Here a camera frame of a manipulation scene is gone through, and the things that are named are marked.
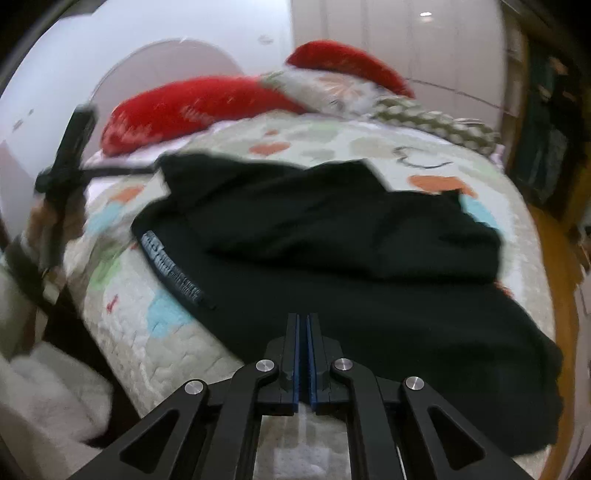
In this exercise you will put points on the person's left forearm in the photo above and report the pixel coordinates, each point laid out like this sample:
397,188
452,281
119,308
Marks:
23,258

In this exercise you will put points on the person's left hand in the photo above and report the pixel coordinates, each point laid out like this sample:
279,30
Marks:
74,228

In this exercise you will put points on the black pants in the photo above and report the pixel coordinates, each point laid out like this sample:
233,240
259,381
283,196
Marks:
323,240

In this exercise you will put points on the floral patterned pillow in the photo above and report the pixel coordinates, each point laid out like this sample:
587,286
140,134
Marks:
323,87

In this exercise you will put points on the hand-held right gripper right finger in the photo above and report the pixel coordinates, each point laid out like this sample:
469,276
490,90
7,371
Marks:
313,360

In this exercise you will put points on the red pillow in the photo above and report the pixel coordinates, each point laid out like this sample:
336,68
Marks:
184,106
341,60

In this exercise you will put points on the pale pink rounded headboard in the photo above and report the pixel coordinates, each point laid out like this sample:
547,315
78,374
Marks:
175,60

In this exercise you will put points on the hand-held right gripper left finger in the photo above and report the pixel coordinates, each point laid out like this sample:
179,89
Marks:
298,360

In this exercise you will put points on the white wardrobe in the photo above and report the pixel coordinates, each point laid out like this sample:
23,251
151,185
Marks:
392,37

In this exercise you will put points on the white fluffy cloth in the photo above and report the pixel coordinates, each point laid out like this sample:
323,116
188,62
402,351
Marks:
46,397

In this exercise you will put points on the heart print quilt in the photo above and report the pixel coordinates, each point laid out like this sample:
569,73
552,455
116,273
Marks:
323,138

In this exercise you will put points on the dark hanging clothes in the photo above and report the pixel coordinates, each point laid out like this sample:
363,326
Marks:
545,129

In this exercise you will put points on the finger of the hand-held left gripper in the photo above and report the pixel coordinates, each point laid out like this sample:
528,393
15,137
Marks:
120,171

